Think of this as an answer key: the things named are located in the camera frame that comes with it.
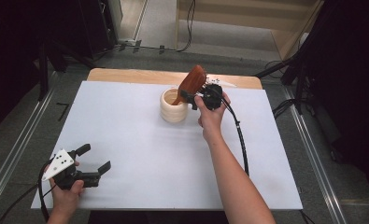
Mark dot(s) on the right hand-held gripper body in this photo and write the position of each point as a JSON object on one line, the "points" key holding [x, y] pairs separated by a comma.
{"points": [[212, 96]]}

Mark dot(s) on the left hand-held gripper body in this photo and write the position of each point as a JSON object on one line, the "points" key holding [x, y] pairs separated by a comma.
{"points": [[59, 163]]}

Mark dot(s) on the brown wooden hairbrush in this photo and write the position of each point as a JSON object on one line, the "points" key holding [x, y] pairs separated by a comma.
{"points": [[193, 81]]}

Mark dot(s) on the cream ribbed cup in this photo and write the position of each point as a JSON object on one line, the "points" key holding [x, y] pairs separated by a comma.
{"points": [[173, 114]]}

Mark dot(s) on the person's right hand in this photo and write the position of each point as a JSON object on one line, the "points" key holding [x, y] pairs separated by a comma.
{"points": [[210, 121]]}

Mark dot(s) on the person's left hand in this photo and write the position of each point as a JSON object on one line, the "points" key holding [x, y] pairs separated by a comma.
{"points": [[65, 199]]}

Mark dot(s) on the white table board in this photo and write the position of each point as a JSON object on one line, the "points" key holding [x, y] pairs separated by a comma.
{"points": [[141, 161]]}

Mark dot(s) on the light wooden step platform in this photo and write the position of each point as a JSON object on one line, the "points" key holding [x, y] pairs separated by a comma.
{"points": [[235, 15]]}

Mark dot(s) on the black metal stand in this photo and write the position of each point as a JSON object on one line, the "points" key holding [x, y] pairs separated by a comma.
{"points": [[43, 71]]}

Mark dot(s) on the black cabinet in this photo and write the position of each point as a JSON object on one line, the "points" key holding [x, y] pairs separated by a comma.
{"points": [[93, 25]]}

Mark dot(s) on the metal floor rail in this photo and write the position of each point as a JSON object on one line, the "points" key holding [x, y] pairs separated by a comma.
{"points": [[316, 155], [17, 149]]}

